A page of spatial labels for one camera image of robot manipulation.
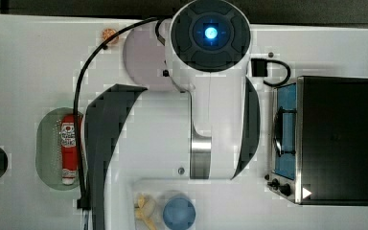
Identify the red ketchup bottle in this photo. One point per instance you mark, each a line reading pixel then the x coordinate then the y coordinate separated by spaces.
pixel 68 150

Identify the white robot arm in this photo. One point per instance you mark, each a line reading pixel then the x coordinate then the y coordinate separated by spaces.
pixel 207 127

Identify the green oval strainer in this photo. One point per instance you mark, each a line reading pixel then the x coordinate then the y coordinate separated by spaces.
pixel 48 161

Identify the lavender round plate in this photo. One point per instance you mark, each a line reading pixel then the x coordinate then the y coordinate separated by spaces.
pixel 144 59

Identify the blue bowl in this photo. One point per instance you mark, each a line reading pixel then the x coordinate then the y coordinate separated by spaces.
pixel 179 212

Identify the yellow banana peel toy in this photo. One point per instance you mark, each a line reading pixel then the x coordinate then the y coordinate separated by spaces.
pixel 144 210

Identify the orange slice toy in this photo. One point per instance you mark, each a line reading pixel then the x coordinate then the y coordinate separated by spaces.
pixel 107 33

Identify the black toaster oven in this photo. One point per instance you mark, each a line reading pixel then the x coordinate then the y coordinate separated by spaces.
pixel 319 141

